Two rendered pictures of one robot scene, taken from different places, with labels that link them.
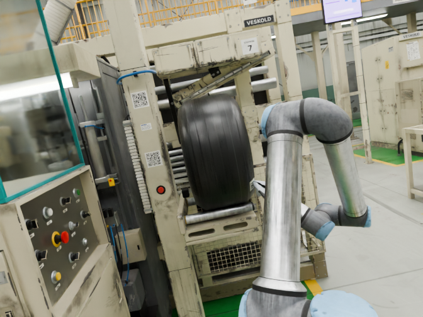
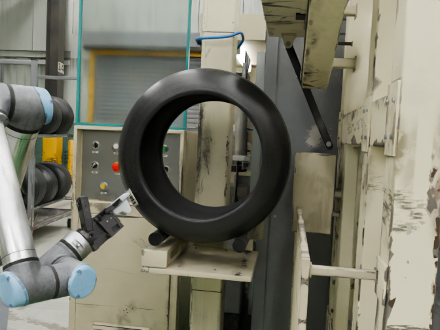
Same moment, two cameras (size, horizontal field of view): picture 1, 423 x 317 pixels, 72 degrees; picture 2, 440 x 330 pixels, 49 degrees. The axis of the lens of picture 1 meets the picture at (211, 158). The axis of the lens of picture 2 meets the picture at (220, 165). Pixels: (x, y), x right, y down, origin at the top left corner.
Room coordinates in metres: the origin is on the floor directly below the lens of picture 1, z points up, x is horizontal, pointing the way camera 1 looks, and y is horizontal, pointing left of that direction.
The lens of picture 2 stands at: (1.83, -1.66, 1.25)
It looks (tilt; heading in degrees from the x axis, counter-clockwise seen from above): 3 degrees down; 100
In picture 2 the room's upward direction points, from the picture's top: 3 degrees clockwise
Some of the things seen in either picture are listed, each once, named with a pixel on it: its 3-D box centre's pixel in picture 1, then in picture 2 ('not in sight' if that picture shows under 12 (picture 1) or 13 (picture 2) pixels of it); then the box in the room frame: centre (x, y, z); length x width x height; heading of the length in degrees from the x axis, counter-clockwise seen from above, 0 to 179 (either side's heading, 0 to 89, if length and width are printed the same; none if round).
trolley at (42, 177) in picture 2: not in sight; (32, 152); (-1.20, 3.41, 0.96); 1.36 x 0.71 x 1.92; 92
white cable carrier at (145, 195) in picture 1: (139, 166); not in sight; (1.45, 0.36, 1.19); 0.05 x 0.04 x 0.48; 1
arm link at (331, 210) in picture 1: (325, 215); (70, 277); (1.23, -0.45, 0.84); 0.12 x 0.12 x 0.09; 56
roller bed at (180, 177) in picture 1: (174, 172); (312, 191); (1.89, 0.25, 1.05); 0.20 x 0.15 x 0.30; 91
